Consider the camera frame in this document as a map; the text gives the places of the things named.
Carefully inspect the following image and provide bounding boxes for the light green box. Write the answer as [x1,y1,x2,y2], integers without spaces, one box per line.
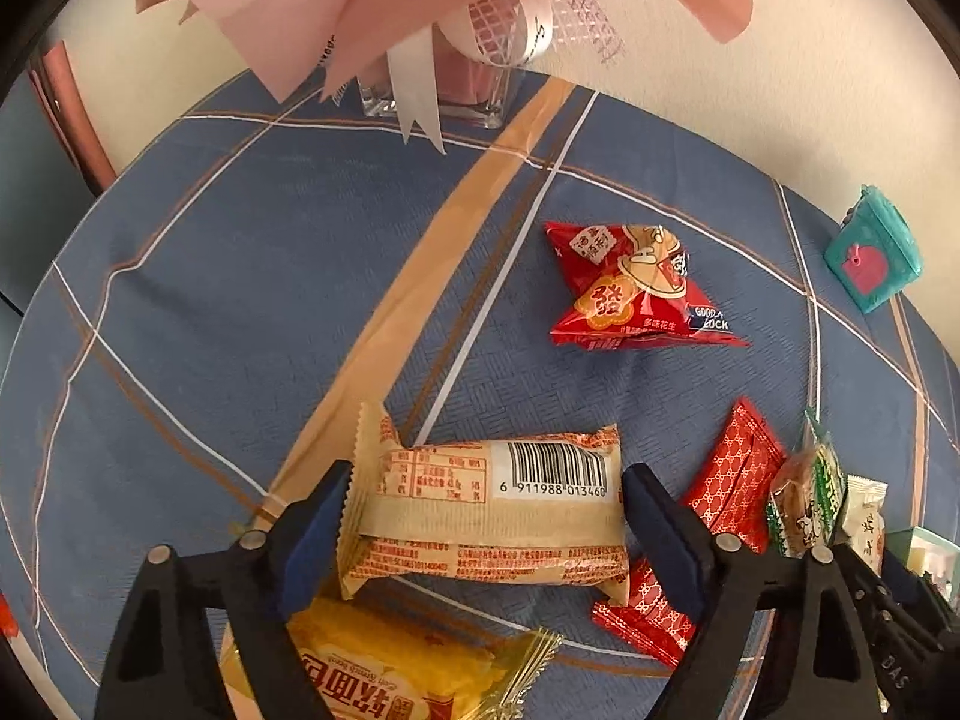
[885,526,960,593]

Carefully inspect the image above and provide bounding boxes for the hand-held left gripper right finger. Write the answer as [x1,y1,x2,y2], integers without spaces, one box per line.
[621,463,886,720]

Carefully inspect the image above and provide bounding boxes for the yellow bread packet red label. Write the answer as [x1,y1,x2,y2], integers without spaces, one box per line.
[221,596,563,720]

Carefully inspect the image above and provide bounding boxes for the white snack packet orange print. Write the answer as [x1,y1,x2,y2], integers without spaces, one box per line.
[836,475,888,575]

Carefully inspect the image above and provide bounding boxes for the green cartoon snack packet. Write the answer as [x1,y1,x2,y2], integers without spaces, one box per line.
[765,411,845,557]

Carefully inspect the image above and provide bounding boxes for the beige cake packet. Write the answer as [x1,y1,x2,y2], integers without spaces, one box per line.
[336,401,629,607]

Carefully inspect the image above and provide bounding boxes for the red cartoon snack packet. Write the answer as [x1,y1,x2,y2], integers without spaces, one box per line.
[544,220,751,351]

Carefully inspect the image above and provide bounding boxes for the red patterned snack packet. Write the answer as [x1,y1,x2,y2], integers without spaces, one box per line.
[591,397,790,670]

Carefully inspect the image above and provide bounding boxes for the blue plaid tablecloth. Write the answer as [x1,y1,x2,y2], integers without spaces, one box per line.
[0,67,960,720]

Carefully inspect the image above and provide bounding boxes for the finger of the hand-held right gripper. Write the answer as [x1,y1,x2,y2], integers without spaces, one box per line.
[836,540,953,642]

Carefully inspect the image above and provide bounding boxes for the pink furniture panel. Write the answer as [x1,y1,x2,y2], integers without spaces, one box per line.
[28,41,119,194]

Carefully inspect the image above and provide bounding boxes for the square glass vase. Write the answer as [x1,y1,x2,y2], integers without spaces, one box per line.
[356,45,518,128]

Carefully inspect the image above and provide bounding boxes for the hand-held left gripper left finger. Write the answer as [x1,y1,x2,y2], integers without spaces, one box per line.
[94,460,353,720]

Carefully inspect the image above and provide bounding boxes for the teal gift box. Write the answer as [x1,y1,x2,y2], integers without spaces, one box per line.
[823,184,923,316]

